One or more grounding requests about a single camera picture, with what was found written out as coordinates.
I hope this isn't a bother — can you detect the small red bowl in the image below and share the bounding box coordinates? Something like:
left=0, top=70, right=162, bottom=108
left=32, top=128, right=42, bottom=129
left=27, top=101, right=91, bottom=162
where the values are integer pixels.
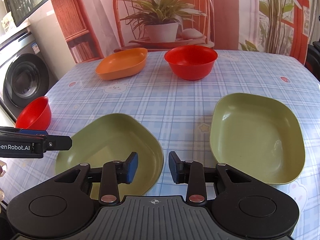
left=15, top=96, right=52, bottom=131

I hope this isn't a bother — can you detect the green square plate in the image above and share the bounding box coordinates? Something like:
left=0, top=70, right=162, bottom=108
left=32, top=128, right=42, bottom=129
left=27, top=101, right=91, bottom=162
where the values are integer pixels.
left=55, top=113, right=164, bottom=197
left=209, top=93, right=305, bottom=185

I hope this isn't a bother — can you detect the large red bowl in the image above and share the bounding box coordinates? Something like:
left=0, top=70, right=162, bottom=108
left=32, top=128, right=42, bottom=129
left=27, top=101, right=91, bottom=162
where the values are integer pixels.
left=164, top=45, right=218, bottom=81

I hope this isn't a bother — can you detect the blue plaid tablecloth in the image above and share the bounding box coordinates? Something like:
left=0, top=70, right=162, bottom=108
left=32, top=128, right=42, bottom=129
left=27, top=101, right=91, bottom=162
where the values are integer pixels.
left=1, top=51, right=319, bottom=239

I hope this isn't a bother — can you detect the grey washing machine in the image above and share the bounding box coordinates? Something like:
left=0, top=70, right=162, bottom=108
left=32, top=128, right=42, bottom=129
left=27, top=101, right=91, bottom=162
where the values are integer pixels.
left=1, top=28, right=58, bottom=123

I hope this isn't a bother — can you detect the orange square plate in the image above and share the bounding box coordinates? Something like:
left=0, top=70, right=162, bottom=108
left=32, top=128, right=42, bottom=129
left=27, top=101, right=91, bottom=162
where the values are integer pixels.
left=95, top=48, right=148, bottom=81

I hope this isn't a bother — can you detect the printed room backdrop cloth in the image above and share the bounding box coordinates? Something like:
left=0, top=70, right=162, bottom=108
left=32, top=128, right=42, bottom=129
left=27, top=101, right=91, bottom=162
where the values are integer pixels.
left=51, top=0, right=319, bottom=63

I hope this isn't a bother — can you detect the dark framed window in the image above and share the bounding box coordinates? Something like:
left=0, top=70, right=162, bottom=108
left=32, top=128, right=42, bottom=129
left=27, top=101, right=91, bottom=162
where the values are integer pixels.
left=0, top=0, right=50, bottom=28

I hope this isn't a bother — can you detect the black exercise bike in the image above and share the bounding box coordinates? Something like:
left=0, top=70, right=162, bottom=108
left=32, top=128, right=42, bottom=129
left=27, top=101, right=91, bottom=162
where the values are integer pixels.
left=305, top=41, right=320, bottom=81

